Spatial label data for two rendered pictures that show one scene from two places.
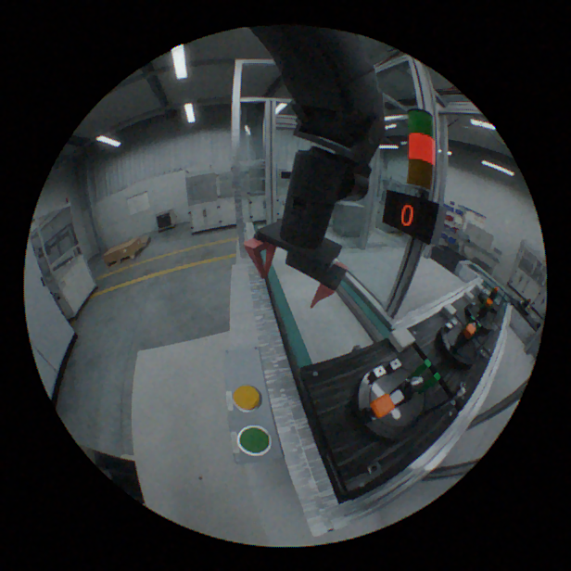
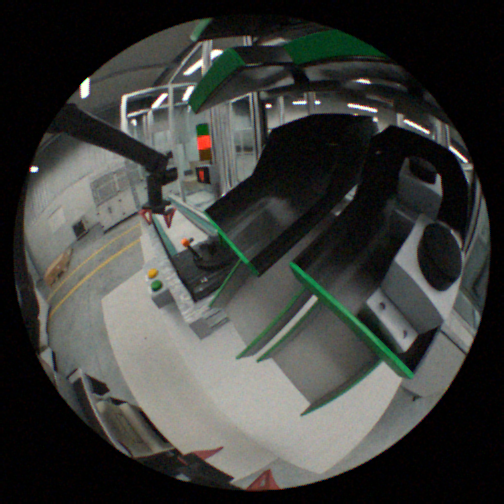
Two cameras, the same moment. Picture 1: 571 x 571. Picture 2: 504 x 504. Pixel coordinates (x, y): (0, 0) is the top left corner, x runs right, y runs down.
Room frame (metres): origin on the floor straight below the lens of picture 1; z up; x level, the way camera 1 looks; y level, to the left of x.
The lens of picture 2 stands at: (-0.38, -0.12, 1.29)
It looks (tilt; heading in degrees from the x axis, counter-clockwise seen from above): 37 degrees down; 337
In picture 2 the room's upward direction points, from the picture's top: 5 degrees counter-clockwise
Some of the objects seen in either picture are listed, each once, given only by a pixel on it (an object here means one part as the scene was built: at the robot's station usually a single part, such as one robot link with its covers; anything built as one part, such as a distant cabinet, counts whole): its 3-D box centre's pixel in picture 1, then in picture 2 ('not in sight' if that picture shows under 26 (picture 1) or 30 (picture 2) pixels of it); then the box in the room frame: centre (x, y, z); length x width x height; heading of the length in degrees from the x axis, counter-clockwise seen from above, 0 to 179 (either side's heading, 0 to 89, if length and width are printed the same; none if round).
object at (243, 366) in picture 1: (250, 403); (156, 280); (0.08, 0.06, 0.93); 0.21 x 0.07 x 0.06; 14
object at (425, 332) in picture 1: (465, 335); not in sight; (0.11, -0.42, 1.01); 0.24 x 0.24 x 0.13; 14
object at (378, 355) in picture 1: (388, 402); (214, 258); (0.05, -0.17, 0.96); 0.24 x 0.24 x 0.02; 14
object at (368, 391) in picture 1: (395, 399); (213, 253); (0.05, -0.17, 0.98); 0.14 x 0.14 x 0.02
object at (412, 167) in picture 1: (420, 174); (205, 154); (0.26, -0.24, 1.28); 0.05 x 0.05 x 0.05
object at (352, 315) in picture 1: (327, 309); (192, 236); (0.34, -0.12, 0.91); 0.84 x 0.28 x 0.10; 14
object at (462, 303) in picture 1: (484, 310); not in sight; (0.17, -0.66, 1.01); 0.24 x 0.24 x 0.13; 14
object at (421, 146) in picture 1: (421, 150); (204, 142); (0.26, -0.24, 1.33); 0.05 x 0.05 x 0.05
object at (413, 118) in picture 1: (421, 127); (202, 131); (0.26, -0.24, 1.38); 0.05 x 0.05 x 0.05
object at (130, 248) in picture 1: (122, 252); (56, 269); (3.25, 4.91, 0.20); 1.20 x 0.80 x 0.41; 114
